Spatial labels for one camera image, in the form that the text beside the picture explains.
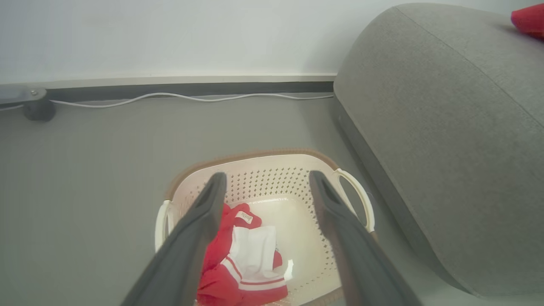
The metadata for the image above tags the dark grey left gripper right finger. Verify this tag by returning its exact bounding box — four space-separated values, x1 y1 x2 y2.
309 170 422 306

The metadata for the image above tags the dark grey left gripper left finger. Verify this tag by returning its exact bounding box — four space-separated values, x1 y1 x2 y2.
121 172 228 306

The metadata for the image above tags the white and black skirting board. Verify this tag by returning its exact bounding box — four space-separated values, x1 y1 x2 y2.
0 73 337 103

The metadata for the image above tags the grey fabric sofa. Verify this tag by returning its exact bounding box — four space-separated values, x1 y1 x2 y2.
333 3 544 298

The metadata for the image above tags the grey metal bracket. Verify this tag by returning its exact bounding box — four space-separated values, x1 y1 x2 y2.
0 87 48 107

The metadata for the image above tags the red and white garment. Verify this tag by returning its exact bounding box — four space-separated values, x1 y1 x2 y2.
196 203 289 306

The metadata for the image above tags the white perforated laundry basket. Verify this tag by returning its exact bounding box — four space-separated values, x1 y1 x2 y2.
155 149 377 306

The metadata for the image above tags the white floor cable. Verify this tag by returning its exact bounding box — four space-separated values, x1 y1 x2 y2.
0 92 335 112

